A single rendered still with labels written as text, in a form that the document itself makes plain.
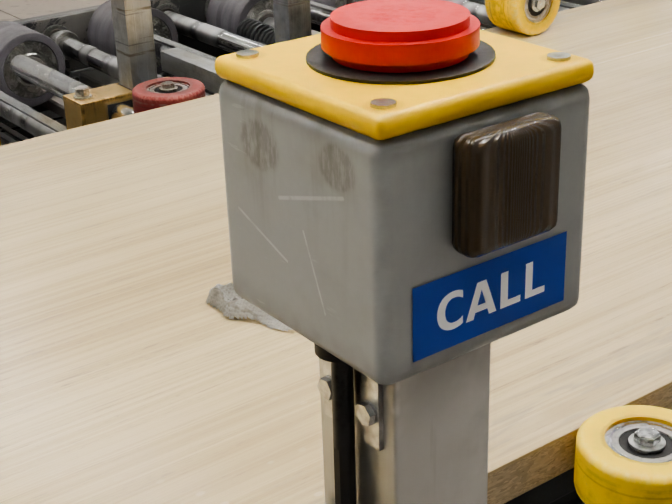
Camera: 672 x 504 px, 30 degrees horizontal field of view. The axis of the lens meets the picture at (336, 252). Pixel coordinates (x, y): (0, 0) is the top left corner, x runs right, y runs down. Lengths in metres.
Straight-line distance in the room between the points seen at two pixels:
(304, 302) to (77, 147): 0.94
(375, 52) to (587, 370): 0.54
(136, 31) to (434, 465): 1.20
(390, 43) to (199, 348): 0.57
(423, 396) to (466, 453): 0.03
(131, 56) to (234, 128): 1.20
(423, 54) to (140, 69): 1.24
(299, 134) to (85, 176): 0.88
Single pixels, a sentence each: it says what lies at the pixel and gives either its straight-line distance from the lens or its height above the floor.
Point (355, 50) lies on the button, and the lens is 0.30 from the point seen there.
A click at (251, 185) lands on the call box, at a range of 0.33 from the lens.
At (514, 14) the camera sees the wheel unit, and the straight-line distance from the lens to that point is 1.56.
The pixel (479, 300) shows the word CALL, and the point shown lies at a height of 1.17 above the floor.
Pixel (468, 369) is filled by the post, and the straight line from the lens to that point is 0.35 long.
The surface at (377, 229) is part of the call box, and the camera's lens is 0.29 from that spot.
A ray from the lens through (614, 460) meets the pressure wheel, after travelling 0.73.
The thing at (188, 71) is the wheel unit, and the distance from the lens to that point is 1.81.
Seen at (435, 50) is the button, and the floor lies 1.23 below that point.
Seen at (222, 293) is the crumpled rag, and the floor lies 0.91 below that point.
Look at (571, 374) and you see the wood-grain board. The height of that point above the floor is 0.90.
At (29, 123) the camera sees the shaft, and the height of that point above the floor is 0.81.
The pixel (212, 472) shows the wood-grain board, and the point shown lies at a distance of 0.73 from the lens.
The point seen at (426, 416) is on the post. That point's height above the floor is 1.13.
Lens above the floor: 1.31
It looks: 25 degrees down
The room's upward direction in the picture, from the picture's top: 2 degrees counter-clockwise
